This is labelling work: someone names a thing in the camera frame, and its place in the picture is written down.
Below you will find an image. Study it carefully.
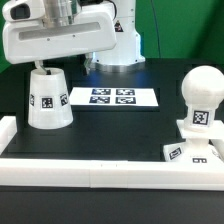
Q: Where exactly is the white marker sheet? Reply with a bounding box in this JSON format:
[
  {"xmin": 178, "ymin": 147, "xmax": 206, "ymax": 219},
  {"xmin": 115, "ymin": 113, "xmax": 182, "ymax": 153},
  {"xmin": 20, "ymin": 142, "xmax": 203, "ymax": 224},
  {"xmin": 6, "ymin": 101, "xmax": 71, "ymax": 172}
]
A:
[{"xmin": 70, "ymin": 87, "xmax": 158, "ymax": 107}]

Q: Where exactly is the white rail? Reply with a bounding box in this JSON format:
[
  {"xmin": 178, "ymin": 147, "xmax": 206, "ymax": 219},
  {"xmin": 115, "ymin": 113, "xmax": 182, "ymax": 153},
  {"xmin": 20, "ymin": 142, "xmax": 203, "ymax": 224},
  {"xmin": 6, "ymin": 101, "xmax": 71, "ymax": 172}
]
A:
[
  {"xmin": 0, "ymin": 158, "xmax": 224, "ymax": 191},
  {"xmin": 0, "ymin": 116, "xmax": 17, "ymax": 155}
]

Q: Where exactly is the white front rail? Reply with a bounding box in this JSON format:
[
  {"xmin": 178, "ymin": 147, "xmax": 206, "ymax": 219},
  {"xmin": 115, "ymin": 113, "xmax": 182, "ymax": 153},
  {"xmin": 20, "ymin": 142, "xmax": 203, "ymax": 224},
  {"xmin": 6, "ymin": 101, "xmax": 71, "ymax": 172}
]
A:
[{"xmin": 0, "ymin": 158, "xmax": 224, "ymax": 191}]

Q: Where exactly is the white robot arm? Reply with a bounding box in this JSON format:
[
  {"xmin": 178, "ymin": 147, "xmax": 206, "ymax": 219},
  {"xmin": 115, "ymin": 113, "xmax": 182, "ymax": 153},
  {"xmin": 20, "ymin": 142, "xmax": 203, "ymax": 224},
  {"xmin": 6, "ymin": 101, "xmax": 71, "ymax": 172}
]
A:
[{"xmin": 2, "ymin": 0, "xmax": 145, "ymax": 75}]

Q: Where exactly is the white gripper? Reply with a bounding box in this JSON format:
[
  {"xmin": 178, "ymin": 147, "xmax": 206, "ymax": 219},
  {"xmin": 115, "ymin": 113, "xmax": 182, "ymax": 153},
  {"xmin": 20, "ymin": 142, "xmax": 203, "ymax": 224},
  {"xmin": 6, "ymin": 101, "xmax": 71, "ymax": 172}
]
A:
[{"xmin": 2, "ymin": 0, "xmax": 116, "ymax": 75}]

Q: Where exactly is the white lamp base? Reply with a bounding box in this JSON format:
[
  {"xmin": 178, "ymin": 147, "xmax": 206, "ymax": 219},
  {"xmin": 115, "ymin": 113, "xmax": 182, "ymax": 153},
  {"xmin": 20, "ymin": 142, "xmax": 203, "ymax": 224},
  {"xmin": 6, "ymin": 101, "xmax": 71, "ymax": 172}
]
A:
[{"xmin": 163, "ymin": 120, "xmax": 224, "ymax": 164}]

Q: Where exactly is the white left rail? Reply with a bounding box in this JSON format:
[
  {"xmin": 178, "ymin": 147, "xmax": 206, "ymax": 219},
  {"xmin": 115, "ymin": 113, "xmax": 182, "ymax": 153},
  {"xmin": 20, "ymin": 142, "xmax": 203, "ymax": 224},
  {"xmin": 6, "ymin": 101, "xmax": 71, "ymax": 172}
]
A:
[{"xmin": 0, "ymin": 116, "xmax": 17, "ymax": 155}]

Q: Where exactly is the white lamp shade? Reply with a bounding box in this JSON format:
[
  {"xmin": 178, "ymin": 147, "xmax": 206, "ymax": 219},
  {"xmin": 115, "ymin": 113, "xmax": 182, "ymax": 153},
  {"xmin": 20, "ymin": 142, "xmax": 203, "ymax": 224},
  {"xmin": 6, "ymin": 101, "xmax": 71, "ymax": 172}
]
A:
[{"xmin": 28, "ymin": 68, "xmax": 73, "ymax": 129}]

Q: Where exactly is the white lamp bulb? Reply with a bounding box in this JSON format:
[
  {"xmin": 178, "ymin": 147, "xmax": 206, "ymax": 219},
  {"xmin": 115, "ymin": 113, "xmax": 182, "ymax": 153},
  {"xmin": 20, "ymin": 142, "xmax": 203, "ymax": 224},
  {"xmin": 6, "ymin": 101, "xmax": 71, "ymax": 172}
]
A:
[{"xmin": 181, "ymin": 65, "xmax": 224, "ymax": 131}]

